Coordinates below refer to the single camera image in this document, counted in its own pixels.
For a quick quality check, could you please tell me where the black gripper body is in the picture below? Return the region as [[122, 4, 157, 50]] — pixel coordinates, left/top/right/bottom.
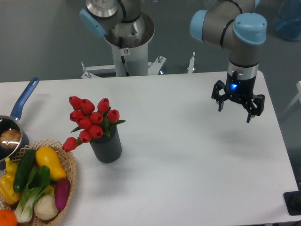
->
[[223, 73, 256, 104]]

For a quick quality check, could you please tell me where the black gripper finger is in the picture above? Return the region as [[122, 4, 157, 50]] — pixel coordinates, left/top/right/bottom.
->
[[211, 80, 226, 112], [242, 94, 265, 123]]

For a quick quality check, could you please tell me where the dark grey ribbed vase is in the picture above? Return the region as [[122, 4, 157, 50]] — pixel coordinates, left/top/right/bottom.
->
[[91, 126, 122, 163]]

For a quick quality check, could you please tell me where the red tulip bouquet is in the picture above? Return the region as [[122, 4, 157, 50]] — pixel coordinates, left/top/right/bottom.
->
[[63, 96, 126, 152]]

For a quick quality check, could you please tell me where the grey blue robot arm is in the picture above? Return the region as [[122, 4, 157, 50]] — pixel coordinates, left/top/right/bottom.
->
[[79, 0, 267, 119]]

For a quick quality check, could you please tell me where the blue translucent container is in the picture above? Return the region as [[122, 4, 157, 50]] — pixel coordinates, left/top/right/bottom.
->
[[273, 0, 301, 41]]

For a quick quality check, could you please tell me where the black device at table edge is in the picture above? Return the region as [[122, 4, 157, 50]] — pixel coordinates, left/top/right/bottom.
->
[[283, 191, 301, 216]]

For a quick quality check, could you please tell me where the woven bamboo basket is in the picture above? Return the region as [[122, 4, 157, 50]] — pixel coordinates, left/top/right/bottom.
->
[[10, 140, 77, 226]]

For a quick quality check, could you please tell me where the purple eggplant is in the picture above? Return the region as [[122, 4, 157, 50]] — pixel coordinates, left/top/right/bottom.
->
[[54, 178, 71, 211]]

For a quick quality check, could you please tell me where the yellow squash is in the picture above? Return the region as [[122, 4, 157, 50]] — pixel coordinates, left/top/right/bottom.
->
[[35, 146, 67, 181]]

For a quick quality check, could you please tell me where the green bok choy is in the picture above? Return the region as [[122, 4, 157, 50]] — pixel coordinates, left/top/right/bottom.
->
[[14, 166, 50, 223]]

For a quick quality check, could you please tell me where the green cucumber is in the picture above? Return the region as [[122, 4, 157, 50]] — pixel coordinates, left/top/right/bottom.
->
[[13, 149, 36, 193]]

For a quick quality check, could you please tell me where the white garlic bulb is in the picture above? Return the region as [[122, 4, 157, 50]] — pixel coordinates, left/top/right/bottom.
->
[[34, 194, 59, 220]]

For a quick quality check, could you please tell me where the round bread in pot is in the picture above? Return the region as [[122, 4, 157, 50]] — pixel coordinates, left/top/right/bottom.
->
[[0, 129, 21, 149]]

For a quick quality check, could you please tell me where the yellow bell pepper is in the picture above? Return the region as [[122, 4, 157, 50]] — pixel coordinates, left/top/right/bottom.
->
[[0, 157, 22, 205]]

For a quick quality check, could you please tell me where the orange fruit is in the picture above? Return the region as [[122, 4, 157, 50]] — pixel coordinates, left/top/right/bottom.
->
[[0, 210, 17, 226]]

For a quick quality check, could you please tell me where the white frame at right edge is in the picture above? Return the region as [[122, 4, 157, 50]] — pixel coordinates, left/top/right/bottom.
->
[[280, 81, 301, 121]]

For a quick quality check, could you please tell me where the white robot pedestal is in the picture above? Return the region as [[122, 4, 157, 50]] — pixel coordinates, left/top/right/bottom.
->
[[81, 11, 196, 79]]

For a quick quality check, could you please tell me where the blue handled saucepan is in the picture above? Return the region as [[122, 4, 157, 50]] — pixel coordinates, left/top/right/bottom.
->
[[0, 77, 40, 170]]

